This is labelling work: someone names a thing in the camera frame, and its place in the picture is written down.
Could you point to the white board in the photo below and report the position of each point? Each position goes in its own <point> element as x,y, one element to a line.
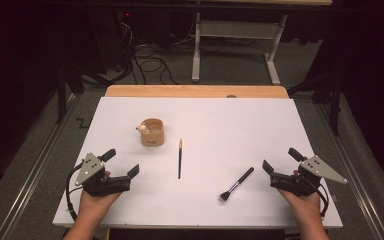
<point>213,126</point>

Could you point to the person's right hand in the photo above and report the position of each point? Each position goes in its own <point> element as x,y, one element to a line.
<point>303,205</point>

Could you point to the dark metal stand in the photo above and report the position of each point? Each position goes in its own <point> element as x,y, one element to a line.
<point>61,100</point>
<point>336,110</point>

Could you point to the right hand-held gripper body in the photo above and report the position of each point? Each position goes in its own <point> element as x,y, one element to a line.
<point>293,183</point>

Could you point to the person's left hand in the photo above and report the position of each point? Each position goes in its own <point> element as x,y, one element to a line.
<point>93,205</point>

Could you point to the metal floor rail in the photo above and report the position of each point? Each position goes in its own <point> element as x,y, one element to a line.
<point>26,188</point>
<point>355,188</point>

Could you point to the white metal desk frame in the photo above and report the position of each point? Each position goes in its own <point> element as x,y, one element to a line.
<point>196,50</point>

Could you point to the black computer case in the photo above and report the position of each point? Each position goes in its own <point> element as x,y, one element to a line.
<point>113,40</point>

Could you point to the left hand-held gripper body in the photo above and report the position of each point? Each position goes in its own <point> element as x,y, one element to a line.
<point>108,185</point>

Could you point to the black makeup brush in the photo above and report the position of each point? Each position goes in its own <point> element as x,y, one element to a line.
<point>238,182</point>

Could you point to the wooden cup with small figurine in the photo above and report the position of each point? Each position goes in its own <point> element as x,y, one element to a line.
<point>153,138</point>

